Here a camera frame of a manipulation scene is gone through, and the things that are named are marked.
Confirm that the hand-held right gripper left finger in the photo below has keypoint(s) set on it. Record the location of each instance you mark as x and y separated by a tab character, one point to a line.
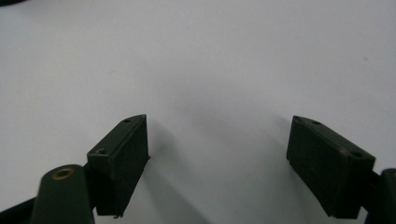
120	161

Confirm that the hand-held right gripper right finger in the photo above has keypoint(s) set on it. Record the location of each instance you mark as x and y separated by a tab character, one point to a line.
327	168

